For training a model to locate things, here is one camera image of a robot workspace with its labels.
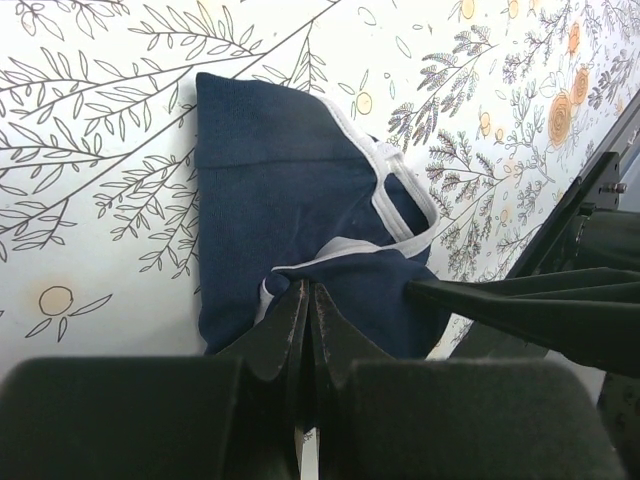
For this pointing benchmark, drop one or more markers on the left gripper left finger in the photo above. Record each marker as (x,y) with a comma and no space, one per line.
(233,415)

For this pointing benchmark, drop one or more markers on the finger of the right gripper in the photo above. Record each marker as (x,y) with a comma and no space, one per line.
(591,316)

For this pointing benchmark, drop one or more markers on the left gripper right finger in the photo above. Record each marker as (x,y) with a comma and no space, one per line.
(382,418)

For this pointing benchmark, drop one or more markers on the navy white-trimmed underwear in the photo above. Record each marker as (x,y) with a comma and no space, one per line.
(290,189)

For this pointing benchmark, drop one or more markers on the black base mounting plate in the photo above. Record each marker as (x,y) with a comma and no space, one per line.
(598,185)

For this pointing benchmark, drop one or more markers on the floral table mat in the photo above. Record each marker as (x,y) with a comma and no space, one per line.
(497,106)

